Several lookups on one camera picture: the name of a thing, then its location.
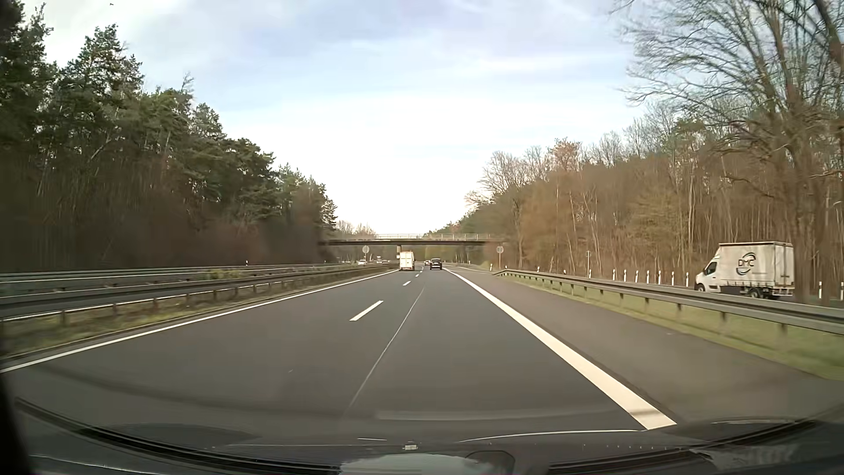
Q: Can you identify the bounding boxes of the grass median strip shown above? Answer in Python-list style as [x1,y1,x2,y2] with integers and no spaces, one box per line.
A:
[0,267,397,357]

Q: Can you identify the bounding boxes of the grey side road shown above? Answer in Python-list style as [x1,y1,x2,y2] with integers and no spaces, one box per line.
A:
[659,280,844,310]

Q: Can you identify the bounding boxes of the grey metal median guard rail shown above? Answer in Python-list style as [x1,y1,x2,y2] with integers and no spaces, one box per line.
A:
[0,263,398,325]

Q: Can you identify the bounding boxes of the grey opposite carriageway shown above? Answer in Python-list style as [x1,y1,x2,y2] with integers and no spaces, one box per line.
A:
[0,264,370,319]

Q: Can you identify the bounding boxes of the car's own bonnet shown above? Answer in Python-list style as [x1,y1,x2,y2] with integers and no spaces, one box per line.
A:
[13,396,844,475]

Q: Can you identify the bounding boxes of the concrete overpass bridge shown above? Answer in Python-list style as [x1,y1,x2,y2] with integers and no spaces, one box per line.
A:
[321,233,505,265]

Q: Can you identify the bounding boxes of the bare brown wood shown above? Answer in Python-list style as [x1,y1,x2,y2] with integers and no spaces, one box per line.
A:
[429,0,844,304]

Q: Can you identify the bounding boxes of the grass verge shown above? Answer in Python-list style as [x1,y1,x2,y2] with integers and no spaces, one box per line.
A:
[491,272,844,381]

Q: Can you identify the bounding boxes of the road markings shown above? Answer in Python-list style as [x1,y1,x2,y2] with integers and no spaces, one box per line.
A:
[0,265,678,431]

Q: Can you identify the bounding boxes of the grey asphalt road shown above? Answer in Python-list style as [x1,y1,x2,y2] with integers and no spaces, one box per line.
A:
[0,264,844,456]

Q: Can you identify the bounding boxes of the row of white marker posts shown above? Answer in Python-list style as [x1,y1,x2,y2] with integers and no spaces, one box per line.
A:
[535,265,844,301]

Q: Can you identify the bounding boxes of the dark pine wood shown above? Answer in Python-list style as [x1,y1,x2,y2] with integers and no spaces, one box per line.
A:
[0,0,340,274]

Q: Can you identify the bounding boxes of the white box van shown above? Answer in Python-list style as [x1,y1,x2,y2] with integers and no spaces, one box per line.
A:
[694,241,796,300]

